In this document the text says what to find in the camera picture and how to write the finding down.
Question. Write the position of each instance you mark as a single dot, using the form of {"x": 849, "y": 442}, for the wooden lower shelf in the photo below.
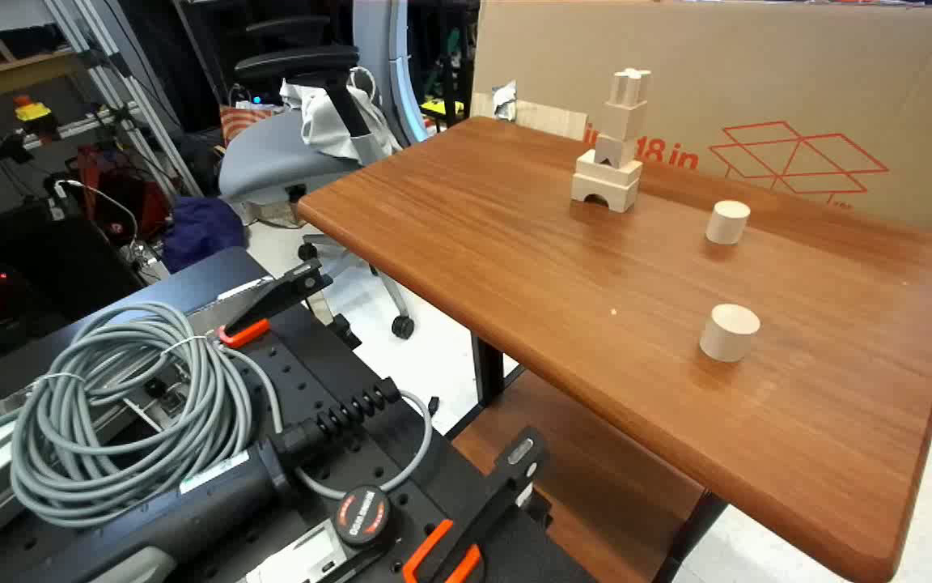
{"x": 584, "y": 488}

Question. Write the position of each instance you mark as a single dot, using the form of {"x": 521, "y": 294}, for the black clamp with orange trigger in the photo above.
{"x": 274, "y": 295}

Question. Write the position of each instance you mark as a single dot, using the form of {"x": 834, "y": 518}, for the large cardboard box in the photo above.
{"x": 810, "y": 66}

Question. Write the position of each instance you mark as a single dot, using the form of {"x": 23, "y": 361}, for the black desk leg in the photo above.
{"x": 485, "y": 375}

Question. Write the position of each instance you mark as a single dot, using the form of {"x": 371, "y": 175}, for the wooden arch block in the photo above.
{"x": 605, "y": 195}
{"x": 608, "y": 166}

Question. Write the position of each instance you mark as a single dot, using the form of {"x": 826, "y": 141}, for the black red emergency stop button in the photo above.
{"x": 365, "y": 517}

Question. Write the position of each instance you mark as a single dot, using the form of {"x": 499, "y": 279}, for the grey office chair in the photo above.
{"x": 274, "y": 163}

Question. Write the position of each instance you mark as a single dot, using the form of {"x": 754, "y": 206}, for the large wooden cylinder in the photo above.
{"x": 725, "y": 335}

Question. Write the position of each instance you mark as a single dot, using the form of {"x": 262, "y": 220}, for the small wooden cylinder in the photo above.
{"x": 725, "y": 225}

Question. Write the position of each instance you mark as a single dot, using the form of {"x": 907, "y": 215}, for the black cylindrical device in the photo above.
{"x": 187, "y": 507}

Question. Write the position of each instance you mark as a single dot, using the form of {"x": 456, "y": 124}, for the tall rectangular wooden block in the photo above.
{"x": 624, "y": 131}

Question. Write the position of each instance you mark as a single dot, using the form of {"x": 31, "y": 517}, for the silver crumpled jacket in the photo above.
{"x": 326, "y": 117}

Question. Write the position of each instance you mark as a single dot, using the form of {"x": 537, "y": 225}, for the aluminium frame rail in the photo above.
{"x": 138, "y": 99}

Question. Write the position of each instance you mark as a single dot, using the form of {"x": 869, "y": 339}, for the dark blue bag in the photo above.
{"x": 202, "y": 227}

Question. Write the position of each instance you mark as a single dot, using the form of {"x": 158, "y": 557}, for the black perforated mounting board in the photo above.
{"x": 314, "y": 366}

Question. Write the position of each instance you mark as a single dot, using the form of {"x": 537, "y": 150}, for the notched wooden block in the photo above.
{"x": 629, "y": 84}

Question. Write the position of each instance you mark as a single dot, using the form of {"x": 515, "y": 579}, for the yellow red stop switch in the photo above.
{"x": 31, "y": 110}

